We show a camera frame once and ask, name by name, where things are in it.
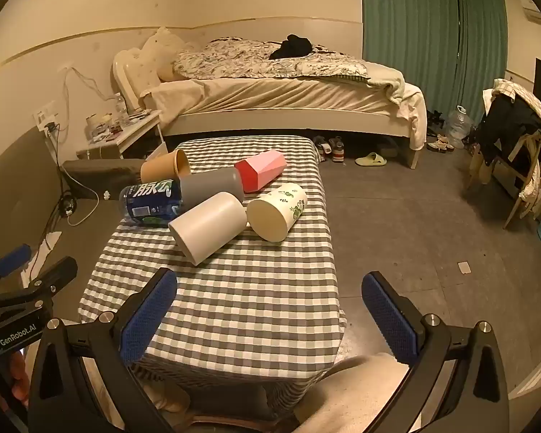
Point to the white nightstand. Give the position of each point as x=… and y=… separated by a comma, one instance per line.
x=137, y=137

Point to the white jar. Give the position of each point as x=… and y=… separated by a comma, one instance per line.
x=93, y=127

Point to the pink red faceted cup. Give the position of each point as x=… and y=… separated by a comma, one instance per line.
x=259, y=171

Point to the person's right leg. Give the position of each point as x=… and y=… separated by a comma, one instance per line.
x=356, y=394

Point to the green curtain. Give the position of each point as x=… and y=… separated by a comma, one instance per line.
x=482, y=31
x=405, y=13

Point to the grey white checkered tablecloth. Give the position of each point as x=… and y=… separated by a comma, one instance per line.
x=234, y=306

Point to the plaid cloth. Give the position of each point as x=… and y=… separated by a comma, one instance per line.
x=518, y=92

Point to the small paper scrap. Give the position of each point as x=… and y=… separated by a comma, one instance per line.
x=464, y=268

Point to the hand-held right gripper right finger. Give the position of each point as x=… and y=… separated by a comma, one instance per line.
x=390, y=320

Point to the black jacket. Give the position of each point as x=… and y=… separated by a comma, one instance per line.
x=509, y=126

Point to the person's left hand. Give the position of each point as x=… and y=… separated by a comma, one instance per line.
x=18, y=375

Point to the wall socket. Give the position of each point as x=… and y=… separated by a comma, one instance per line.
x=45, y=117

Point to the pair of sneakers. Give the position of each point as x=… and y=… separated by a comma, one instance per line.
x=331, y=149

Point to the wooden chair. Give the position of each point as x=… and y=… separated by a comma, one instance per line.
x=529, y=176

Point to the green slipper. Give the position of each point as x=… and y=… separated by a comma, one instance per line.
x=370, y=159

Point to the person's left leg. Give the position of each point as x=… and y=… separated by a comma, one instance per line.
x=171, y=399

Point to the blue plastic bottle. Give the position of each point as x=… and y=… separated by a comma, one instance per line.
x=148, y=202

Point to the cream pillow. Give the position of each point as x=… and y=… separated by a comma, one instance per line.
x=162, y=50

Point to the grey cup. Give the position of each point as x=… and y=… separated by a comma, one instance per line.
x=212, y=185

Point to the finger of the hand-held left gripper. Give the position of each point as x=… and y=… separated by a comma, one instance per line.
x=11, y=259
x=54, y=275

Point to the clear plastic bottle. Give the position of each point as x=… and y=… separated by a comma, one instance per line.
x=119, y=104

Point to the white air conditioner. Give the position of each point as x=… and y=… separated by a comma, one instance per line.
x=534, y=12

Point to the person's leg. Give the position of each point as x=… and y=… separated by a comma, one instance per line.
x=171, y=399
x=356, y=394

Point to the power strip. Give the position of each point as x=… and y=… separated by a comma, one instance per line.
x=69, y=205

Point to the cream cup with leaf print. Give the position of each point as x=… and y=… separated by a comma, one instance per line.
x=270, y=216

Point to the pair of light shoes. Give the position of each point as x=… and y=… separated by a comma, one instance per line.
x=439, y=143

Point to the white cup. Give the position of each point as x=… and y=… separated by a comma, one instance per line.
x=207, y=226

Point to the clear water jug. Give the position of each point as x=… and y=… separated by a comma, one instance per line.
x=457, y=128

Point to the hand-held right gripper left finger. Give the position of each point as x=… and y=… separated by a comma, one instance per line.
x=148, y=318

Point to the floral duvet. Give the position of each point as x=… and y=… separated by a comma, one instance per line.
x=234, y=61

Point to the black clothing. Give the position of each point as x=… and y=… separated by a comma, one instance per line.
x=293, y=47

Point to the brown paper cup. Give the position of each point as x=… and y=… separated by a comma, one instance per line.
x=159, y=170

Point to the cream bed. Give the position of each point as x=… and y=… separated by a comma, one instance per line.
x=275, y=99

